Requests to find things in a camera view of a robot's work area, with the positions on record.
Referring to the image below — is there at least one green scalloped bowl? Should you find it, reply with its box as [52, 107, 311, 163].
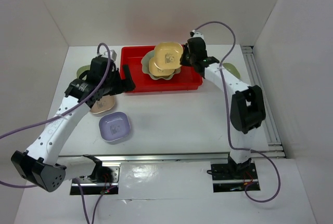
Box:
[141, 50, 181, 81]

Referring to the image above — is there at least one front aluminium rail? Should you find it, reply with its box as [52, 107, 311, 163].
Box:
[58, 151, 271, 164]

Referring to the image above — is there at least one green square plate left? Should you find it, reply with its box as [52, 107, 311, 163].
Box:
[76, 65, 90, 78]

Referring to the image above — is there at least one yellow square plate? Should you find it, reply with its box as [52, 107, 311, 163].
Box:
[148, 58, 175, 77]
[154, 42, 184, 70]

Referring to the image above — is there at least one pink square plate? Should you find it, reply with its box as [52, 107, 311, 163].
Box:
[90, 96, 116, 116]

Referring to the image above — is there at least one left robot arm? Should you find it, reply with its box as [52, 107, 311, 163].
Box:
[11, 56, 135, 192]

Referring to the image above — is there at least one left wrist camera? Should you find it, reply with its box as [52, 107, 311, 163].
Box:
[102, 50, 117, 62]

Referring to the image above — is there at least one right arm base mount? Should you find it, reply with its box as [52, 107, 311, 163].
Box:
[206, 163, 261, 193]

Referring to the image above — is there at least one purple square plate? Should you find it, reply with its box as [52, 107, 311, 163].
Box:
[99, 112, 131, 142]

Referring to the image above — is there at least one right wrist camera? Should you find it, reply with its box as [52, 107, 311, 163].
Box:
[190, 30, 204, 39]

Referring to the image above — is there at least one aluminium rail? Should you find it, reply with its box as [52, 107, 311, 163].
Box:
[58, 151, 271, 164]
[241, 46, 286, 159]

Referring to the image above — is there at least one red plastic bin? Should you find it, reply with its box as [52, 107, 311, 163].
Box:
[120, 46, 202, 93]

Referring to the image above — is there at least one green square plate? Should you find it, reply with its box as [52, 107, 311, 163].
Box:
[223, 63, 241, 79]
[76, 65, 90, 78]

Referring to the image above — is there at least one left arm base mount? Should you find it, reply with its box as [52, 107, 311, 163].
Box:
[78, 163, 121, 195]

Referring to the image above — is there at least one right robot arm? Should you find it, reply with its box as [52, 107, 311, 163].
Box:
[181, 35, 266, 178]

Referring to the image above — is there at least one green square plate right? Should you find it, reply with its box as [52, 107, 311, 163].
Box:
[223, 63, 241, 79]

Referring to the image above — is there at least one right aluminium rail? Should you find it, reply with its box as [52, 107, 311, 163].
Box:
[241, 46, 286, 159]

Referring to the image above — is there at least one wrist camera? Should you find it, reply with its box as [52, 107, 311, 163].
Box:
[190, 30, 204, 39]
[102, 50, 117, 62]

